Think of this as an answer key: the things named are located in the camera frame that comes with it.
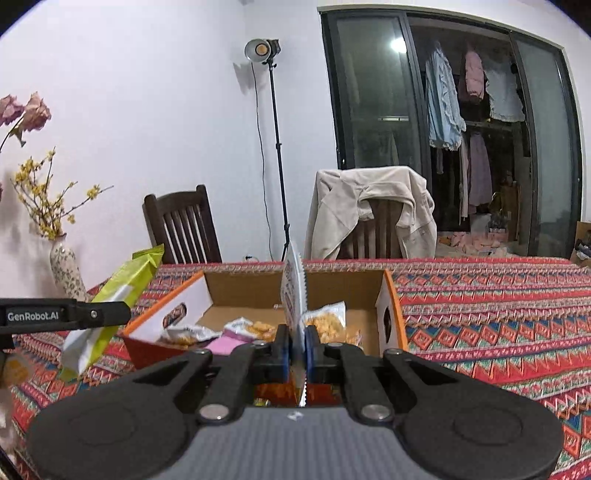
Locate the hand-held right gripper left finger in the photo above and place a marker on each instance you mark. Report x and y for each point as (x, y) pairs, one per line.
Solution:
(282, 355)

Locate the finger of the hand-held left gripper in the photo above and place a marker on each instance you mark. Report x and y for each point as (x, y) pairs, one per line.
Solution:
(104, 314)

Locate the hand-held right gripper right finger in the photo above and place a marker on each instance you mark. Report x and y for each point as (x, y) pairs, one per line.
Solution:
(310, 355)

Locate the green white snack packet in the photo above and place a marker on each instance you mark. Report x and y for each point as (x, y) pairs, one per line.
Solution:
(124, 281)

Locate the white serrated edge snack packet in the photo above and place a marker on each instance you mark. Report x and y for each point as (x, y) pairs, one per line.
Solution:
(293, 286)

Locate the orange cardboard box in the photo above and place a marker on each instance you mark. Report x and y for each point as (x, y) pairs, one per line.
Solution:
(249, 288)

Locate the pile of snack packets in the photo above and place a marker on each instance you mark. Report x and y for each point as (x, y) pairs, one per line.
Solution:
(184, 336)

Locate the floral ceramic vase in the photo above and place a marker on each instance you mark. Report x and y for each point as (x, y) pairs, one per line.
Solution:
(67, 272)

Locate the yellow flower branches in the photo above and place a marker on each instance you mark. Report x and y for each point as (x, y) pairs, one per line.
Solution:
(47, 224)

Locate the dark wooden chair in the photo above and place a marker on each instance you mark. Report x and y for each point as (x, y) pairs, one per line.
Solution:
(180, 221)

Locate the wooden chair under jacket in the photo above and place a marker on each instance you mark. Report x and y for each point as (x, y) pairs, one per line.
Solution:
(369, 230)

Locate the beige jacket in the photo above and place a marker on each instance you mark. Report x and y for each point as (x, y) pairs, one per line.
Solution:
(337, 203)

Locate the pink cloth heap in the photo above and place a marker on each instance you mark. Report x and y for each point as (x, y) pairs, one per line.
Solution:
(471, 242)

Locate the hanging lilac dress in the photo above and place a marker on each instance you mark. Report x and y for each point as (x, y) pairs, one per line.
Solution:
(480, 170)

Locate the black framed sliding glass door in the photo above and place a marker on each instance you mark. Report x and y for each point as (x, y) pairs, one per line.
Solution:
(369, 92)

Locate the hanging blue denim shirt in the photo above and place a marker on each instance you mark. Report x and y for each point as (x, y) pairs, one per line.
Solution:
(441, 101)

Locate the brown cardboard carton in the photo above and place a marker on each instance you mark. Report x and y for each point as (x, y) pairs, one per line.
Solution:
(581, 230)

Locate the studio light on stand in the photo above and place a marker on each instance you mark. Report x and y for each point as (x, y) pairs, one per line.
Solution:
(261, 50)

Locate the hanging white blouse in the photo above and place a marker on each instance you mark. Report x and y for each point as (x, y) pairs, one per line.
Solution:
(503, 97)

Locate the hanging pink jacket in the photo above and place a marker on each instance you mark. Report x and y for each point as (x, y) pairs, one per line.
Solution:
(473, 76)

